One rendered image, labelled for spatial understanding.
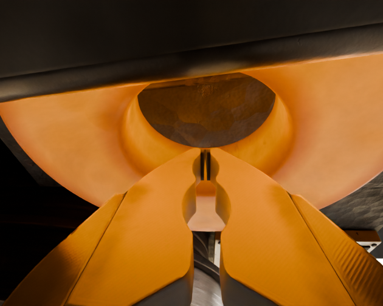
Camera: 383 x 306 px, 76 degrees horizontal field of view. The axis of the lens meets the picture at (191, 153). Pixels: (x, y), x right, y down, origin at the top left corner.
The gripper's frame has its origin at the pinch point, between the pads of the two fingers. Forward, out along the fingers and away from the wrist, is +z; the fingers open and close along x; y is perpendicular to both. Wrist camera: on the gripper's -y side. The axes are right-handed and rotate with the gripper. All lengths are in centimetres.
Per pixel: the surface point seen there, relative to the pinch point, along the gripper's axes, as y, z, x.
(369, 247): 27.4, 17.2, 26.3
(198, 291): 21.9, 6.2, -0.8
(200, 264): 20.2, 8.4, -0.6
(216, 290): 25.6, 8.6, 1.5
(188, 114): 0.3, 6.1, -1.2
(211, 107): -0.2, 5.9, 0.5
